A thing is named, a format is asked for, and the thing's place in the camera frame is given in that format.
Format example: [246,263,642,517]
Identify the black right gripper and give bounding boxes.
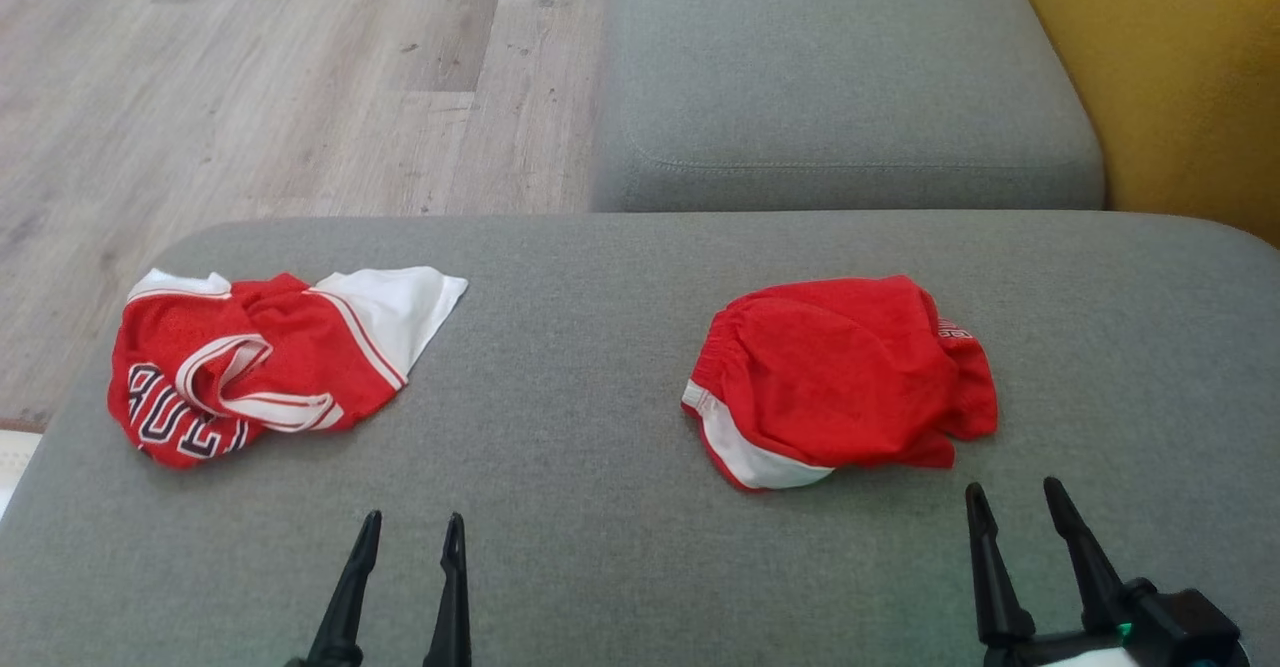
[965,477,1251,667]

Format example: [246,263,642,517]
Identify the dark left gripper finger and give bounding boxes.
[305,510,383,667]
[423,512,472,667]

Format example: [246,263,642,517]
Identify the red white Bulls jersey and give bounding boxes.
[107,266,469,470]

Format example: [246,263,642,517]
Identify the large grey chaise cushion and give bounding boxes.
[0,211,1280,667]

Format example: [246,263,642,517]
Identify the red shorts with white trim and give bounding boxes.
[681,275,999,492]

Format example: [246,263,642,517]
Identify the white floor mat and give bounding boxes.
[0,430,43,520]

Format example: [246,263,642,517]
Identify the wide yellow sofa back cushion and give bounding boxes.
[1003,0,1280,248]

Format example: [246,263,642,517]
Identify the long grey sofa seat cushion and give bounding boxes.
[590,0,1106,213]

